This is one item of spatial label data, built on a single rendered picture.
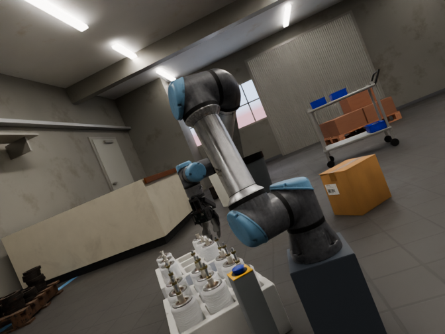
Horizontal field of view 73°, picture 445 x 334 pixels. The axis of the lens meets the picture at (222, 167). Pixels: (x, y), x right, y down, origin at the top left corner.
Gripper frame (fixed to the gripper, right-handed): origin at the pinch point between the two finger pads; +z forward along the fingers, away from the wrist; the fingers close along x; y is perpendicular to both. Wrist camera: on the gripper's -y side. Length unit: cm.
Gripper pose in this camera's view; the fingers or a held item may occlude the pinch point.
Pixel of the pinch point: (214, 235)
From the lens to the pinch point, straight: 137.6
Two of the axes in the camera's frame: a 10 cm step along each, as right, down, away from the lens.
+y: -3.0, 1.6, -9.4
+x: 8.7, -3.5, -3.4
